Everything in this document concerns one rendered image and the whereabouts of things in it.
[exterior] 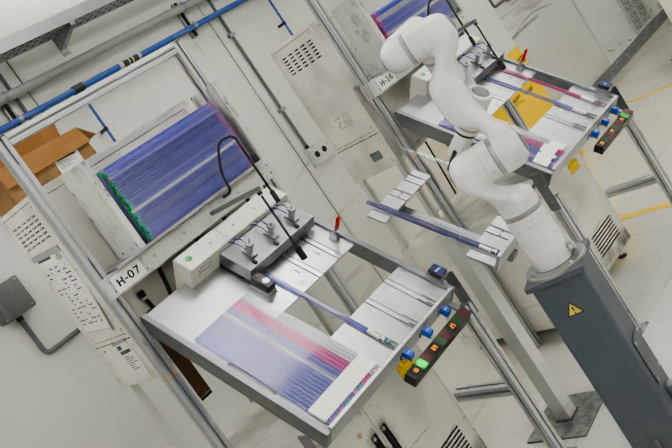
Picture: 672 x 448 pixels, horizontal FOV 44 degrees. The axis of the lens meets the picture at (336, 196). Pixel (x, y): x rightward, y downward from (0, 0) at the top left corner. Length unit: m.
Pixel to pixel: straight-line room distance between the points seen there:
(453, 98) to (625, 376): 0.94
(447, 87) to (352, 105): 1.32
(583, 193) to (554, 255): 1.56
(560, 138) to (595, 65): 4.25
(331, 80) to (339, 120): 0.19
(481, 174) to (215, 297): 0.93
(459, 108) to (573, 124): 1.31
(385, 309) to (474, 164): 0.59
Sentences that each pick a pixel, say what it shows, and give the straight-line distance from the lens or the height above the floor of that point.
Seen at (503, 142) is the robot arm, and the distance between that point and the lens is 2.33.
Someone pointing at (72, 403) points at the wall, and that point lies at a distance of 4.10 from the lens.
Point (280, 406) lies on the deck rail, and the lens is 2.39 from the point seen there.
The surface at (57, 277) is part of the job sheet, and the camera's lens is 2.92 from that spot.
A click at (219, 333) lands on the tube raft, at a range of 2.56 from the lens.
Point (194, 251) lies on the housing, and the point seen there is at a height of 1.28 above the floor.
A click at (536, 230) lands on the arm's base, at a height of 0.84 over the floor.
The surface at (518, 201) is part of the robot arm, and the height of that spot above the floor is 0.93.
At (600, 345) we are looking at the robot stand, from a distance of 2.52.
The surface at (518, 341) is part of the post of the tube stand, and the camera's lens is 3.04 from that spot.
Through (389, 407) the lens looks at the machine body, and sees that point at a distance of 2.89.
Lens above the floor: 1.56
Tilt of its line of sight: 8 degrees down
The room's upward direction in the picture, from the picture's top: 34 degrees counter-clockwise
